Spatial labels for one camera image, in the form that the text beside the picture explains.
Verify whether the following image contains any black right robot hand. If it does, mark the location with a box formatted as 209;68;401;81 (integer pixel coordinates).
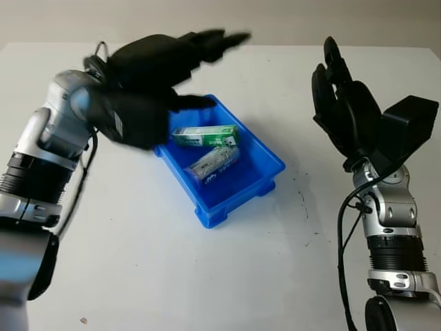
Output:
311;36;382;161

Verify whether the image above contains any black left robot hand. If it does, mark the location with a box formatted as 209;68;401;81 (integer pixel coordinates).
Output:
105;29;252;114

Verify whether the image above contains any green toothpaste box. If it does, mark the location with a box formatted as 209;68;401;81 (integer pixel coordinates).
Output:
171;124;240;148

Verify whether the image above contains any cylindrical pack with purple end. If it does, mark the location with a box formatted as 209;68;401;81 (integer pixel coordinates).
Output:
183;144;241;187

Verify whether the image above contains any blue plastic tray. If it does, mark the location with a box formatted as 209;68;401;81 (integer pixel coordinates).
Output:
151;93;287;230

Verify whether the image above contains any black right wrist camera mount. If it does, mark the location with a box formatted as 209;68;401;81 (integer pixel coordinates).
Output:
370;96;440;170

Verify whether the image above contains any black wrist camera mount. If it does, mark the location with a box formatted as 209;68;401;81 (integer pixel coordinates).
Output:
370;96;440;170
88;88;175;152

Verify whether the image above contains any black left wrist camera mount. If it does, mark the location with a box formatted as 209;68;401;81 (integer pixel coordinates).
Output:
88;88;175;152

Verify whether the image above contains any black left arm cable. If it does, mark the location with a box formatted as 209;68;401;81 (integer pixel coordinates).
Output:
54;41;110;241

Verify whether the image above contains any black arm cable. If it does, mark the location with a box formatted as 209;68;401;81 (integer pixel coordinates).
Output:
54;41;110;241
336;103;378;331

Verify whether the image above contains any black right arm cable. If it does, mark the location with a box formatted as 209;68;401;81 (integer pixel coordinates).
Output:
336;103;378;331

